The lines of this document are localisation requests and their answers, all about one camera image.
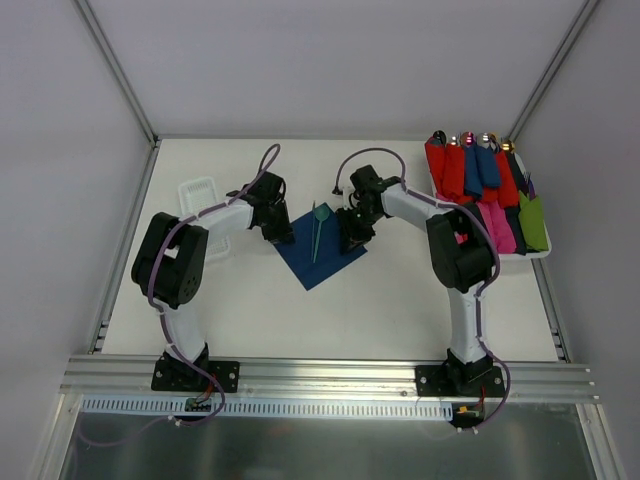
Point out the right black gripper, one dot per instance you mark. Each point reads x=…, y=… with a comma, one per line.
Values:
x=354, y=228

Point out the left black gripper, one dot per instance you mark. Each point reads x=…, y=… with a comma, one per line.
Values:
x=276, y=226

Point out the dark blue paper napkin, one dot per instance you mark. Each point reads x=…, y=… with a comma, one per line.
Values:
x=329, y=261

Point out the teal plastic spoon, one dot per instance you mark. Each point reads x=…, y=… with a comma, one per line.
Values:
x=322, y=214

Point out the blue plastic knife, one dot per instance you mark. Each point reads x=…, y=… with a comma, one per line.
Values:
x=313, y=227

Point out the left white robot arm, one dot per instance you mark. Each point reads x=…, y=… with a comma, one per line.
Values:
x=170, y=262

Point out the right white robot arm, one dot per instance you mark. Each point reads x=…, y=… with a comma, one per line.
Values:
x=463, y=257

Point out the green napkin roll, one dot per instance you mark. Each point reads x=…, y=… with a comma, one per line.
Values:
x=532, y=221

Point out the large white plastic basket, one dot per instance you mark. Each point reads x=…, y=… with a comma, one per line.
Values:
x=491, y=195

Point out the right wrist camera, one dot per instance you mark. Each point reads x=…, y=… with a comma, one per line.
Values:
x=345, y=194

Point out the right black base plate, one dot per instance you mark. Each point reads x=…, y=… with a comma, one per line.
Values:
x=441, y=381

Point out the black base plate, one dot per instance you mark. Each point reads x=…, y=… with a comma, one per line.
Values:
x=172, y=375
x=441, y=381

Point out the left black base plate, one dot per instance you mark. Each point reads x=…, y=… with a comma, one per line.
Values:
x=172, y=375

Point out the aluminium mounting rail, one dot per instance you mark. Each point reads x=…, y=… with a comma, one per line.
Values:
x=531, y=382

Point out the white slotted cable duct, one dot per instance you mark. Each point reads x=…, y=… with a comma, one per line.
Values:
x=411, y=410

